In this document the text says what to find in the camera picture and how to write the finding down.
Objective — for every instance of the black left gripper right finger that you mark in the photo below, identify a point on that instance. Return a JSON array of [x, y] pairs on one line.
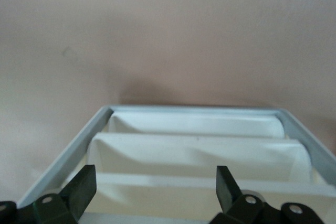
[[229, 197]]

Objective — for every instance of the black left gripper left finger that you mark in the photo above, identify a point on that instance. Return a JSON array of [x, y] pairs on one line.
[[78, 195]]

